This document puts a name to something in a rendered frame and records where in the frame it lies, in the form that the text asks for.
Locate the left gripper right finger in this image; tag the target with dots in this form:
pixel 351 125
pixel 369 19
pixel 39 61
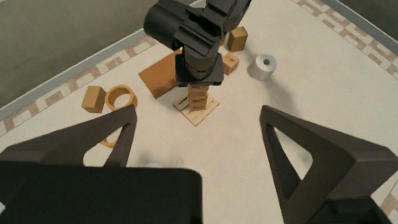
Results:
pixel 343 165

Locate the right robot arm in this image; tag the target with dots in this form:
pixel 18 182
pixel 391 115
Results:
pixel 170 22

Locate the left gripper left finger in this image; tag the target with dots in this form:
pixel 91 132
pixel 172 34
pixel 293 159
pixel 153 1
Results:
pixel 68 146

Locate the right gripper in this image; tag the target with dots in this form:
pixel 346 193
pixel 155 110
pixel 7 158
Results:
pixel 212 76

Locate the small wooden pallet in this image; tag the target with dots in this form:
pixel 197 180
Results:
pixel 180 104

